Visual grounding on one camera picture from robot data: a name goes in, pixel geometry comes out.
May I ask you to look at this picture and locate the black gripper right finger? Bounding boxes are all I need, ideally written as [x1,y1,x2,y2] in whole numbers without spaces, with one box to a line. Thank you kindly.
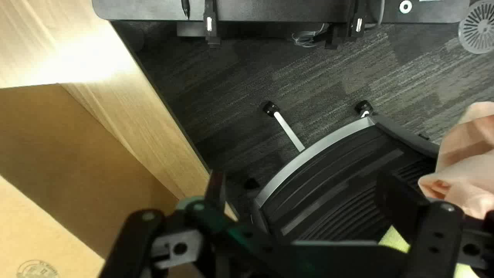
[402,202,462,278]

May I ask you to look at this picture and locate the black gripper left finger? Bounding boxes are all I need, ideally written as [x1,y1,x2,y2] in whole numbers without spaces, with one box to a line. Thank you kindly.
[97,208,166,278]

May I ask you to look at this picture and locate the lime green shirt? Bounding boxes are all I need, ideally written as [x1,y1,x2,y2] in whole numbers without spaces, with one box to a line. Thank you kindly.
[377,226,479,278]

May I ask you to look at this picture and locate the peach orange shirt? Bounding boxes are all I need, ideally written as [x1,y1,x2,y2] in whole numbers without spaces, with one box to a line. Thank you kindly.
[418,101,494,219]

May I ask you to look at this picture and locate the brown cardboard box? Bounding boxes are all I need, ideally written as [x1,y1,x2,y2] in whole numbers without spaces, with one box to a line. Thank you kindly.
[0,0,208,278]

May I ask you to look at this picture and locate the grey mesh office chair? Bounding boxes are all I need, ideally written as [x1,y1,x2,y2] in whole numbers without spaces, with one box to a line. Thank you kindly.
[249,100,438,242]

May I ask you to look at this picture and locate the white floor fan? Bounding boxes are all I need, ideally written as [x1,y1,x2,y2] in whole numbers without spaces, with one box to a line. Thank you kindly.
[458,0,494,53]

